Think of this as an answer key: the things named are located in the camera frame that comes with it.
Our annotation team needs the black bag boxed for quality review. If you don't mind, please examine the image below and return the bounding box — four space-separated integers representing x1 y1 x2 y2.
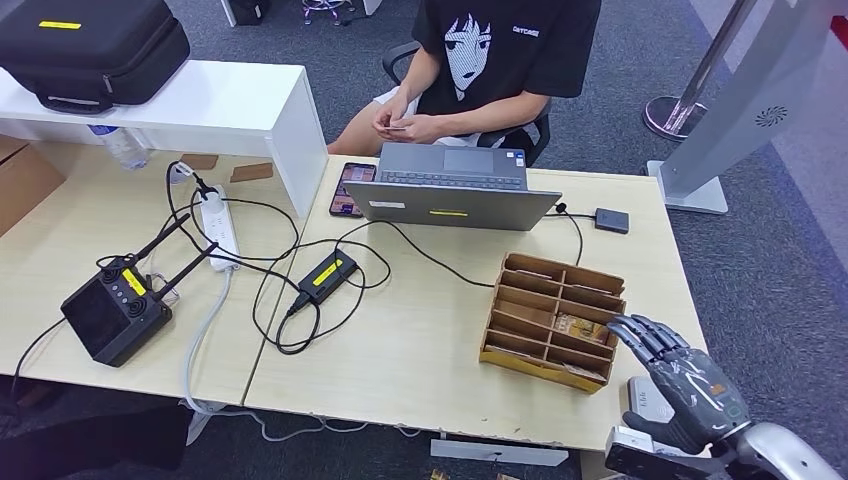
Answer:
226 0 272 28

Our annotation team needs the black router with antennas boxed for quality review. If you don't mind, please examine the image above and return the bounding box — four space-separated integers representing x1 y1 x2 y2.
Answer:
60 213 220 369

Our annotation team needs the chrome stanchion post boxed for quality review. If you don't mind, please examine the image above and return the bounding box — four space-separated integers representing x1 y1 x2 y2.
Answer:
642 0 760 142

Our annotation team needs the black carrying case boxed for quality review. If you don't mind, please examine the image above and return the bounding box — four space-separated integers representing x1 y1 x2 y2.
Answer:
0 0 191 115

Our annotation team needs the wooden card organizer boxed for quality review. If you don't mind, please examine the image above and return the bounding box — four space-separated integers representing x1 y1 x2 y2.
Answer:
478 251 627 395

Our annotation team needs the black adapter power cable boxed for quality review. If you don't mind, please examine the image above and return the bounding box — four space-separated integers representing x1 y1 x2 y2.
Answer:
250 236 393 357

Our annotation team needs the person's left hand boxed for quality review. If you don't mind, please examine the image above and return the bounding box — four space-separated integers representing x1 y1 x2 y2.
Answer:
396 113 454 146

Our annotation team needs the white desk shelf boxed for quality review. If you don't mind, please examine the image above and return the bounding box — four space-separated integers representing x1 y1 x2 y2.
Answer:
0 60 329 220

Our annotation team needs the brown cardboard box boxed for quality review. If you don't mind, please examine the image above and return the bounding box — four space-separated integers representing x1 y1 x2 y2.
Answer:
0 135 68 238

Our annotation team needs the black plug cable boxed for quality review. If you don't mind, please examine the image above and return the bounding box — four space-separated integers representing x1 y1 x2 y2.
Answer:
164 158 303 266

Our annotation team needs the chrome stool base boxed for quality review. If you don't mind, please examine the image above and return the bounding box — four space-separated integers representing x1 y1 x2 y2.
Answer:
301 0 356 26

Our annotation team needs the person's right hand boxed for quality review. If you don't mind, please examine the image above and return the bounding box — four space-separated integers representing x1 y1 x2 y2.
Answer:
372 90 414 133

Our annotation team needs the black smartphone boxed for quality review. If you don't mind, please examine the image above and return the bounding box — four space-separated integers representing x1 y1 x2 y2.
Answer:
328 162 378 219

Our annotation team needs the white card reader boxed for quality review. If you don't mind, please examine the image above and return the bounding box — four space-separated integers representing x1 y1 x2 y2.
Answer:
625 375 678 427

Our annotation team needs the black router cable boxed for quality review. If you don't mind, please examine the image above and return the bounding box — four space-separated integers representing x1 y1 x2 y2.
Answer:
9 317 68 405

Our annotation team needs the white power strip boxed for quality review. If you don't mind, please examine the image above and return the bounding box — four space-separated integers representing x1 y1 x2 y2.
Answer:
197 185 241 274

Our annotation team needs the white desk foot bracket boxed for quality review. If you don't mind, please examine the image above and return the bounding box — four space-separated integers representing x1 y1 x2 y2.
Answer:
429 437 570 467

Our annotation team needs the white power strip cable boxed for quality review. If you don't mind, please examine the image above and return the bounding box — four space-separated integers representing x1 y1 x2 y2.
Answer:
182 268 425 444

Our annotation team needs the clear water bottle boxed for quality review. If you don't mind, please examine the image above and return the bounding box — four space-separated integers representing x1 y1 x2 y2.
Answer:
87 124 150 172

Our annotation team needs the black adapter with yellow label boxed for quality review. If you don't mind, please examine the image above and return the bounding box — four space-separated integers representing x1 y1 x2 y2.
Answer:
296 248 360 307

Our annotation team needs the small black square box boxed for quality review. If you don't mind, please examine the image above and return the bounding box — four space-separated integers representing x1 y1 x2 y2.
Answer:
594 207 631 235

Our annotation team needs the black laptop charger cable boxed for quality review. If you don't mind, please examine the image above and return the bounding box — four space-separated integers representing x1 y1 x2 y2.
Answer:
334 201 586 291

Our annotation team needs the grey laptop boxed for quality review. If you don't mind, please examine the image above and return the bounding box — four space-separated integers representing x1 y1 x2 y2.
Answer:
342 142 563 232

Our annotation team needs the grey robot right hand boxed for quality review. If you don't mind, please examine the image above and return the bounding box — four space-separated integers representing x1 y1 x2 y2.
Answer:
606 314 754 457

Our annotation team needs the silver kiosk stand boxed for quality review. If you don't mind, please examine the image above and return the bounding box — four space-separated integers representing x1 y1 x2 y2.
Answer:
647 0 848 215

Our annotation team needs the person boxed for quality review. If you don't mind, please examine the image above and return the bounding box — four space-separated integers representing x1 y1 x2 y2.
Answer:
326 0 603 157

